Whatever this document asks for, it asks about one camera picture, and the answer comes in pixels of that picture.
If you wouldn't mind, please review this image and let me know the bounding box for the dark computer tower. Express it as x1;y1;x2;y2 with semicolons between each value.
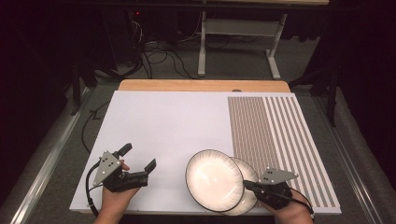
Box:
102;8;144;66

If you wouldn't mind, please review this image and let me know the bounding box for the aluminium floor rail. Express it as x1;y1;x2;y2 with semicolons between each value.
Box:
8;87;92;224
314;96;396;224

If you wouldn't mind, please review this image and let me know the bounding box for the white plate with dark rim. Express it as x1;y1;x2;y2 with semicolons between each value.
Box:
222;157;260;217
185;148;246;214

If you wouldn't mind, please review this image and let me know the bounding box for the person's left hand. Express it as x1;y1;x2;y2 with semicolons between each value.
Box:
101;160;141;217

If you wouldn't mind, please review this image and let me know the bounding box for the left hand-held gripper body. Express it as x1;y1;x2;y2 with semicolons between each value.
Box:
92;150;149;193

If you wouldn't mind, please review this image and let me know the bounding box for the wooden table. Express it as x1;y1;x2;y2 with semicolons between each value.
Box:
119;78;291;93

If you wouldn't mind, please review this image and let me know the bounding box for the black floor cable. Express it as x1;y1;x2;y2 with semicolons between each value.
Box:
81;101;110;155

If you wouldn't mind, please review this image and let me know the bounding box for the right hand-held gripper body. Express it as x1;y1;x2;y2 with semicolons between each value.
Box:
252;167;299;210

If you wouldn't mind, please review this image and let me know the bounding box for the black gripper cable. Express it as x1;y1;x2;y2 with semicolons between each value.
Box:
267;186;316;218
85;160;108;218

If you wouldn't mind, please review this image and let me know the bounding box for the white board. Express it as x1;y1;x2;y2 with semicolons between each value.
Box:
68;90;343;217

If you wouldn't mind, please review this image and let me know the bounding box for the white metal stand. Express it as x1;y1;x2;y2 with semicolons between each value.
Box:
197;10;289;80

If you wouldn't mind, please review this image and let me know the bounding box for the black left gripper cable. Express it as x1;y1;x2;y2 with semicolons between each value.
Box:
85;160;108;218

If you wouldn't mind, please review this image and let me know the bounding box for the person's right hand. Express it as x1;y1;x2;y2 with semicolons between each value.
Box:
258;189;315;224

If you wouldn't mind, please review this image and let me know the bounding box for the grey striped placemat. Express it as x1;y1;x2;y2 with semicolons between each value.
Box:
227;95;338;209

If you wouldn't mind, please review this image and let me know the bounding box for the black metal stand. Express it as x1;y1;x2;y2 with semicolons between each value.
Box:
69;59;97;117
289;68;340;128

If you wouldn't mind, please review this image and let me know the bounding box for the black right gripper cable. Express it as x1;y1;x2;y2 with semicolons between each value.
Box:
267;186;316;218

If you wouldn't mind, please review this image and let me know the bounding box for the tangle of floor cables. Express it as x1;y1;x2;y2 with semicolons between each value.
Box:
125;18;200;80

